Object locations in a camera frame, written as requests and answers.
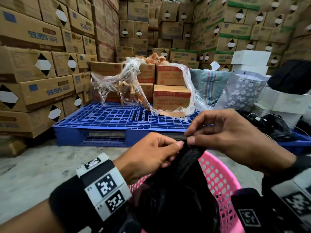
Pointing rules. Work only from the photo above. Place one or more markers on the left wrist marker band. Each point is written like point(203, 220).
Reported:
point(102, 184)

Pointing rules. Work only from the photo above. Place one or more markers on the person's right hand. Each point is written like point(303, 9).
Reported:
point(238, 138)

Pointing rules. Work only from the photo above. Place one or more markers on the large blue plastic pallet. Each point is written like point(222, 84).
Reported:
point(109, 118)

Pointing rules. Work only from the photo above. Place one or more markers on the striped woven sack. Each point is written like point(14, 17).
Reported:
point(209, 82)

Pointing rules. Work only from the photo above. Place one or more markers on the clear plastic wrap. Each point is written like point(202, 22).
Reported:
point(131, 77)

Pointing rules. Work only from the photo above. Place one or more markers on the stack of red label cartons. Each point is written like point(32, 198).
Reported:
point(170, 97)

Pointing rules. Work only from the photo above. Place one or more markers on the black plastic trash bag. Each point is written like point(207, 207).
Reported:
point(175, 191)

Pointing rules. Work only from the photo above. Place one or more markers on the black backpack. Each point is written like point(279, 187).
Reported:
point(291, 77)

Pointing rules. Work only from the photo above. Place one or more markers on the pink plastic basket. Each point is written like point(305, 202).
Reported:
point(221, 181)

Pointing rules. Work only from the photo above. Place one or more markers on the floral paper bag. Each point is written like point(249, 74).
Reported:
point(243, 92)

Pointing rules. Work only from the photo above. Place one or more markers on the stack of blue print cartons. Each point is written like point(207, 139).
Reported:
point(29, 33)

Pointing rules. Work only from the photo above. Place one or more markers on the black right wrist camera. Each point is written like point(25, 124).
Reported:
point(250, 211)

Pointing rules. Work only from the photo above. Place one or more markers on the white carton with faint print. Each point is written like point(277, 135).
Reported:
point(284, 103)

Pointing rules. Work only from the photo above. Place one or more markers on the right wrist marker band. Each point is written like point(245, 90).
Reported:
point(291, 198)

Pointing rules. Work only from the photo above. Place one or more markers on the plain white box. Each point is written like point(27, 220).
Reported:
point(250, 58)

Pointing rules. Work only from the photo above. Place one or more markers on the wrist marker band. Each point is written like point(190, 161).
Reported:
point(291, 198)
point(102, 184)

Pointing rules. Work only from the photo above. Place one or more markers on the stack of green striped cartons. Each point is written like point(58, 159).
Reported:
point(238, 29)

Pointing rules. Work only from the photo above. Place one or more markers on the small blue plastic pallet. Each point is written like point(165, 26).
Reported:
point(296, 144)

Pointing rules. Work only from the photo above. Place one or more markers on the person's left hand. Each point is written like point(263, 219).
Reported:
point(145, 155)

